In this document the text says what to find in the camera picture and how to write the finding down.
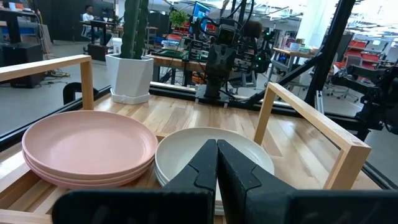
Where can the black floor cabinet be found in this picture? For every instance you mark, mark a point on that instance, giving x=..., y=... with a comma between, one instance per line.
x=21, y=59

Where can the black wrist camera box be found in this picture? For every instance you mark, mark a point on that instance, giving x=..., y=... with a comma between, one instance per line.
x=227, y=32

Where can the person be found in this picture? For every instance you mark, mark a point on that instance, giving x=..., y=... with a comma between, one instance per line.
x=90, y=18

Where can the pink round plate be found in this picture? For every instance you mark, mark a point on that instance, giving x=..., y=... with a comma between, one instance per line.
x=87, y=143
x=81, y=187
x=93, y=182

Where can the wooden workbench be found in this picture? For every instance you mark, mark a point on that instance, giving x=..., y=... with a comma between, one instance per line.
x=174, y=62

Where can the light wooden shelf frame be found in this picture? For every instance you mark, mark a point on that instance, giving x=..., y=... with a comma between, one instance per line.
x=348, y=146

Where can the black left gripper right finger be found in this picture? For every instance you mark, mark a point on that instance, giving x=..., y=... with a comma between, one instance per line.
x=264, y=202

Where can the tall green cactus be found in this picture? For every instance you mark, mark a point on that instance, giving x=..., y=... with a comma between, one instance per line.
x=132, y=28

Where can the white round plate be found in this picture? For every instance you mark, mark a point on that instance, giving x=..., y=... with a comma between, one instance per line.
x=159, y=179
x=186, y=149

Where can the red storage bins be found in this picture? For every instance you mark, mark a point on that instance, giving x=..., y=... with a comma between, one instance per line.
x=357, y=45

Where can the dark office desk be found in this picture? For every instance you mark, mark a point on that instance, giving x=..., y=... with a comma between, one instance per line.
x=99, y=23

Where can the white angular plant pot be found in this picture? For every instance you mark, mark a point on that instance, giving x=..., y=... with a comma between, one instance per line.
x=130, y=74

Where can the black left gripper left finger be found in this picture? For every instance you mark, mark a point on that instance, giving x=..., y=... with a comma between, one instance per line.
x=174, y=205

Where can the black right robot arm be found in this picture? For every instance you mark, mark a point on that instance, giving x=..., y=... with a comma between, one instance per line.
x=214, y=86

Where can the blue-lit computer monitor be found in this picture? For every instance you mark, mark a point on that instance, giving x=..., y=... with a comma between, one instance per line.
x=200, y=11

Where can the black background robot arm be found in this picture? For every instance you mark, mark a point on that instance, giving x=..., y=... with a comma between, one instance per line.
x=379, y=99

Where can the white bucket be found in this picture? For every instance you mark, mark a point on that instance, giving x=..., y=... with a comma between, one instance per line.
x=117, y=45

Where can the green leafy plant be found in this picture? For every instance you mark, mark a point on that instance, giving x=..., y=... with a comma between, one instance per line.
x=178, y=18

